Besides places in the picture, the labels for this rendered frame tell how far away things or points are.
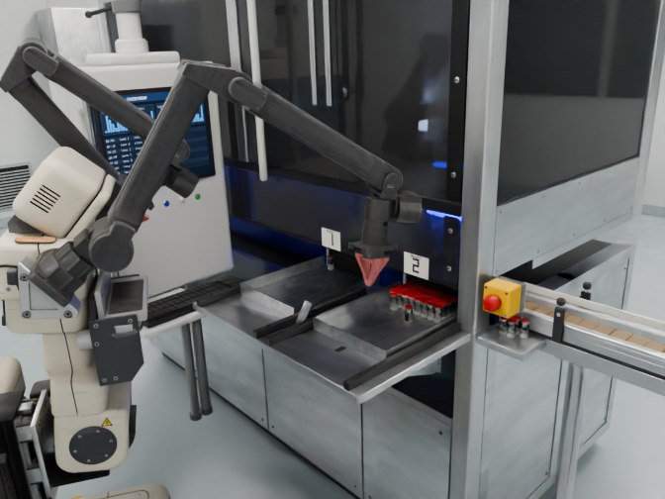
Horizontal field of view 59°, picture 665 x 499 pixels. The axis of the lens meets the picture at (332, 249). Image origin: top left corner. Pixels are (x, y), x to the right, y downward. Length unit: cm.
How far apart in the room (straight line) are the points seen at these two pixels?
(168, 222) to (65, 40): 430
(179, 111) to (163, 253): 99
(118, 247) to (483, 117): 82
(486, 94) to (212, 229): 114
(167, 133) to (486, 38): 70
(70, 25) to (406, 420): 514
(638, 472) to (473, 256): 144
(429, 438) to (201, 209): 106
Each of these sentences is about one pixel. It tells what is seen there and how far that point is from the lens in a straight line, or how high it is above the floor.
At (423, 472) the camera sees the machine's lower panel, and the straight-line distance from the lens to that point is 189.
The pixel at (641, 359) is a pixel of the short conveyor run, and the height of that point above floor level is 91.
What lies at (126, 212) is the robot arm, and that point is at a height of 130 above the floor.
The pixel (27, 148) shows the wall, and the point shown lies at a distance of 657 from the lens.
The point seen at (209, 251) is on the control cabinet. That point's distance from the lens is 213.
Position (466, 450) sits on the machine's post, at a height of 53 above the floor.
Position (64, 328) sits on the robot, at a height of 102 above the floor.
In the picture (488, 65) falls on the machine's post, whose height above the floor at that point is 153.
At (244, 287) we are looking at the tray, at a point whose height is 91.
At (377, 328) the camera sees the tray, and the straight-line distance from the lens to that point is 154.
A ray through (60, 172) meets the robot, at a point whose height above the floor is 136.
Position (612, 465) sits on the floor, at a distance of 266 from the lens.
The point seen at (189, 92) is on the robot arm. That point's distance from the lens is 110.
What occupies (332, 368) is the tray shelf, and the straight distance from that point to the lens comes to 137.
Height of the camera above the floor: 158
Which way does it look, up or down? 19 degrees down
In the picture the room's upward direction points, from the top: 2 degrees counter-clockwise
